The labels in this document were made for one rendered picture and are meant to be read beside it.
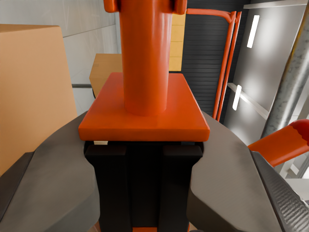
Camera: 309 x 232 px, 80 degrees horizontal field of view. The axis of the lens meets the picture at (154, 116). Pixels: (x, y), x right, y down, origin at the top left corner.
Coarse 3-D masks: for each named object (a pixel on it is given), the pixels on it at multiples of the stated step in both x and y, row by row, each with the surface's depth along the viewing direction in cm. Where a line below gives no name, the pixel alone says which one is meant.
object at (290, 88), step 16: (304, 16) 427; (304, 32) 430; (304, 48) 438; (288, 64) 475; (304, 64) 451; (288, 80) 481; (304, 80) 470; (288, 96) 493; (272, 112) 538; (288, 112) 511; (272, 128) 547
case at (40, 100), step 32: (0, 32) 16; (32, 32) 20; (0, 64) 16; (32, 64) 21; (64, 64) 28; (0, 96) 16; (32, 96) 21; (64, 96) 29; (0, 128) 16; (32, 128) 21; (0, 160) 16
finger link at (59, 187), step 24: (72, 120) 10; (48, 144) 9; (72, 144) 9; (48, 168) 7; (72, 168) 7; (24, 192) 6; (48, 192) 6; (72, 192) 6; (96, 192) 7; (24, 216) 6; (48, 216) 6; (72, 216) 6; (96, 216) 7
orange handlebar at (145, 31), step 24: (120, 0) 7; (144, 0) 7; (168, 0) 7; (120, 24) 8; (144, 24) 7; (168, 24) 7; (144, 48) 7; (168, 48) 8; (144, 72) 8; (168, 72) 9; (144, 96) 8
